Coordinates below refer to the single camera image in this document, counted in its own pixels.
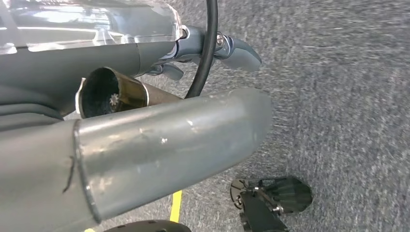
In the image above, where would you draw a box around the brass cylindrical motor with label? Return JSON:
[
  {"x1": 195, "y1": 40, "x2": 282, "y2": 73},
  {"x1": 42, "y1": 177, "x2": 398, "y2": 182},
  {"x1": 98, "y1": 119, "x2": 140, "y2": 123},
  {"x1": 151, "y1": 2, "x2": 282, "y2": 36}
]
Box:
[{"x1": 75, "y1": 66, "x2": 184, "y2": 119}]

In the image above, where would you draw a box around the yellow floor tape square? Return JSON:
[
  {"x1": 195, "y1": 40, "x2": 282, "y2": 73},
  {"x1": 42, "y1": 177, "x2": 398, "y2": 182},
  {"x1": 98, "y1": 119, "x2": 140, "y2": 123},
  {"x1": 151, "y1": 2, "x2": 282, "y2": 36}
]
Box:
[{"x1": 169, "y1": 190, "x2": 184, "y2": 224}]

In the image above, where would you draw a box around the robot left arm ribbed sleeve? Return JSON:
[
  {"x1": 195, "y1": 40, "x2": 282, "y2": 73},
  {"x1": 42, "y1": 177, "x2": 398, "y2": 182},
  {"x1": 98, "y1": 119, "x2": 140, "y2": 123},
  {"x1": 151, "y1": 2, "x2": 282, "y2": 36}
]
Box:
[{"x1": 0, "y1": 84, "x2": 65, "y2": 132}]

